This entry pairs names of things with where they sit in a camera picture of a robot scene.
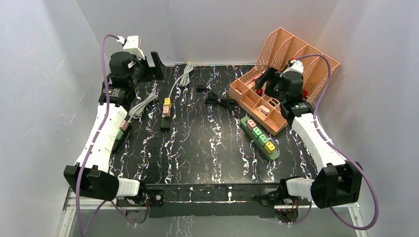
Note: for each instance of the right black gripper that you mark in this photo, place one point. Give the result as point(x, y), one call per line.
point(273, 76)

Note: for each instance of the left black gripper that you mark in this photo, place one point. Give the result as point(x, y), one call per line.
point(152, 70)

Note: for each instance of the pink plug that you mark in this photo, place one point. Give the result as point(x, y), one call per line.
point(124, 125)
point(250, 124)

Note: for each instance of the green plug adapter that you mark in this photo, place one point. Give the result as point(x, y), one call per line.
point(262, 140)
point(256, 132)

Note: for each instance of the black power strip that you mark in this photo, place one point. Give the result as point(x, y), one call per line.
point(165, 124)
point(117, 143)

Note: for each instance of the green power strip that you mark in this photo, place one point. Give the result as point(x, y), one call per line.
point(270, 157)

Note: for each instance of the yellow plug adapter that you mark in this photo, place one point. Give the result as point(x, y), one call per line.
point(167, 102)

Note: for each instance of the pink plug adapter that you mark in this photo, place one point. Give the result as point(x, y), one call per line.
point(166, 112)

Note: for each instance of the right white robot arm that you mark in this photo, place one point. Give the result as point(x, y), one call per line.
point(338, 181)

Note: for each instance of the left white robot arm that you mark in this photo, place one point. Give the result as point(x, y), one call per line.
point(90, 176)

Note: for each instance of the orange plastic desk organizer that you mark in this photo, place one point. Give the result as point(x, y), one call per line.
point(280, 47)

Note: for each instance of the white charger in organizer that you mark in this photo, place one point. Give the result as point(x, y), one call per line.
point(263, 110)

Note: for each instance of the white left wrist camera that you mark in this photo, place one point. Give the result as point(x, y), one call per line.
point(132, 44)

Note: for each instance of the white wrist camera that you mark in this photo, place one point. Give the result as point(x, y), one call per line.
point(294, 65)
point(132, 44)

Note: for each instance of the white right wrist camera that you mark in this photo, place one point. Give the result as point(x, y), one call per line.
point(294, 65)

